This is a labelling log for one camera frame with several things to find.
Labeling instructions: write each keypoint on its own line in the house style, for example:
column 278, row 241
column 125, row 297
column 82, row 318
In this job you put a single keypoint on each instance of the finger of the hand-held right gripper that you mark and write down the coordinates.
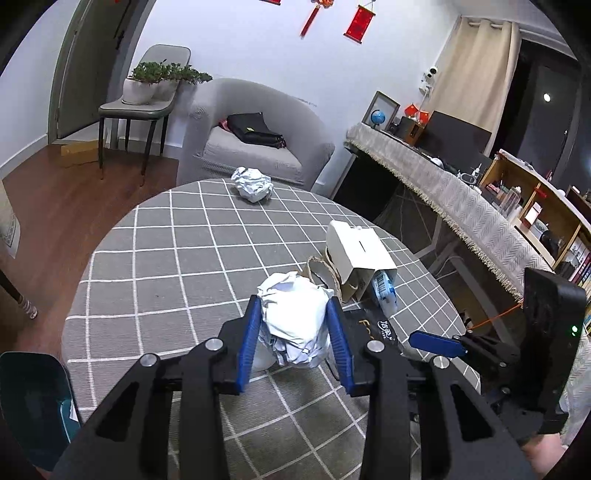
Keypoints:
column 434, row 344

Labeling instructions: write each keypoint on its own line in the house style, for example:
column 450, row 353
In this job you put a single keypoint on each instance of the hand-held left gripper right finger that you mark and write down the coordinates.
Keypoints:
column 339, row 353

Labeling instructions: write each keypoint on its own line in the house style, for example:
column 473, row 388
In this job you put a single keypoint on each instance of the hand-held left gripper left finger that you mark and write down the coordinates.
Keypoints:
column 247, row 344

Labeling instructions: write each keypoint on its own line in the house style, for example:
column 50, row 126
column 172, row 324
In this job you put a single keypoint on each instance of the white paper ball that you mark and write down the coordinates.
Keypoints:
column 251, row 184
column 295, row 314

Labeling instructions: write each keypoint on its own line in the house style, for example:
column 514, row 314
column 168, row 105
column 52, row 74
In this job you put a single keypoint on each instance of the teal trash bin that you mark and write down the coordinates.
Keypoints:
column 32, row 397

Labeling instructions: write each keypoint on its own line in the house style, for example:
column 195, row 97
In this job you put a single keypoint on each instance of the person's right hand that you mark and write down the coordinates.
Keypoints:
column 547, row 452

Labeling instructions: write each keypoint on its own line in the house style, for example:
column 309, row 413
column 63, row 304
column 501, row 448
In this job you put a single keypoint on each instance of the black plastic packet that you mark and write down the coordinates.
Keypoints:
column 369, row 325

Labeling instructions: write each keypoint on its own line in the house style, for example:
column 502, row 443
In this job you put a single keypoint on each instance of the clear plastic bottle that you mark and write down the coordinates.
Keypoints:
column 384, row 290

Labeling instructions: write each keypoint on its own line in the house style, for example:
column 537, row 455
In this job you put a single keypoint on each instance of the white cardboard box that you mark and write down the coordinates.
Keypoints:
column 355, row 249

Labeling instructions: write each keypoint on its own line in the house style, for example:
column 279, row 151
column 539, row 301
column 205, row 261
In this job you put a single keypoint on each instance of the wooden shelf unit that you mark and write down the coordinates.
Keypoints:
column 563, row 217

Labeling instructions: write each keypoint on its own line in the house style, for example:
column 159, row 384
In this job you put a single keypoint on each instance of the beige fringed table runner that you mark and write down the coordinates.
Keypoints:
column 461, row 203

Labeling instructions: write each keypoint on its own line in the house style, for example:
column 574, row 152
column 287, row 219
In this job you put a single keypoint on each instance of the grey armchair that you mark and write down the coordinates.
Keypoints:
column 240, row 157

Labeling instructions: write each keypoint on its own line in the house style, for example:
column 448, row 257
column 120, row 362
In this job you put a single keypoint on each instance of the black monitor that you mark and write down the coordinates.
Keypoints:
column 455, row 136

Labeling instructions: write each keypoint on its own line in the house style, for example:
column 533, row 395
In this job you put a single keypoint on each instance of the black bag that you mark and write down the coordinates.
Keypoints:
column 251, row 129

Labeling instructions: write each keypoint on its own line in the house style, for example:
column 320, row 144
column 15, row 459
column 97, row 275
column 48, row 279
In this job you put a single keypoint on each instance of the brown wooden box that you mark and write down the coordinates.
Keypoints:
column 410, row 130

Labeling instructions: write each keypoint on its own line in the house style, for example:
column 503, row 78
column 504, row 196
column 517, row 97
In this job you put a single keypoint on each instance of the red ornament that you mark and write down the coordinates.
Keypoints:
column 415, row 113

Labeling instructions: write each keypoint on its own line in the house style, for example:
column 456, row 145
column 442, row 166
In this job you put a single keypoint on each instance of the small blue globe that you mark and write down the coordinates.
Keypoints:
column 377, row 117

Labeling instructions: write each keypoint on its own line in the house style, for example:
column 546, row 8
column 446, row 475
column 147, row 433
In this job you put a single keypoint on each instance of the dark table leg with sock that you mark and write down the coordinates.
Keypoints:
column 18, row 297

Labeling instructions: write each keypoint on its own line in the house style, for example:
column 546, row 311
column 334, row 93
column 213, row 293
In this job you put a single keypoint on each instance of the flat cardboard box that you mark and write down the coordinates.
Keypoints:
column 78, row 153

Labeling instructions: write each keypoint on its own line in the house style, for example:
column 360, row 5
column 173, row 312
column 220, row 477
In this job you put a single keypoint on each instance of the grey dining chair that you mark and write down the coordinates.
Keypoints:
column 134, row 110

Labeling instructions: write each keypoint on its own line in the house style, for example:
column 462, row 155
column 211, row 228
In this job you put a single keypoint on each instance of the beige patterned tablecloth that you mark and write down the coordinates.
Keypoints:
column 8, row 221

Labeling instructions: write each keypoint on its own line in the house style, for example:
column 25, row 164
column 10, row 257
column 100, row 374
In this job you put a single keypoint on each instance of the beige curtain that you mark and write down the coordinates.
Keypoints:
column 475, row 74

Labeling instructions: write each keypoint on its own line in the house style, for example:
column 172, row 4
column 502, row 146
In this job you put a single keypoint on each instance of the potted plant white pot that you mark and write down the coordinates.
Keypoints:
column 184, row 74
column 138, row 90

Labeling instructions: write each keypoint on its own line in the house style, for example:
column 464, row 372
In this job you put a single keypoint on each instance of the grey door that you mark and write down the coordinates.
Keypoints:
column 87, row 69

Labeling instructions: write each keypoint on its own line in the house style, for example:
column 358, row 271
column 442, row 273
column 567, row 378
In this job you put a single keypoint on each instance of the red hanging scroll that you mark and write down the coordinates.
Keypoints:
column 360, row 23

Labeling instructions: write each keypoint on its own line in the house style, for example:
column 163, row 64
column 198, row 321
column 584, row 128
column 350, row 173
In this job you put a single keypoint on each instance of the red knot tassel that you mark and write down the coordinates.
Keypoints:
column 310, row 21

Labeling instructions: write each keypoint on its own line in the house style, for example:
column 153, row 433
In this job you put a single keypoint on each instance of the picture frame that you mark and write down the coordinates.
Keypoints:
column 385, row 104

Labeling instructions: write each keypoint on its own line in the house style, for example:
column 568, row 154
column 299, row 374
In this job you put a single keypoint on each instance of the white security camera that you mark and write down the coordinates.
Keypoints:
column 429, row 78

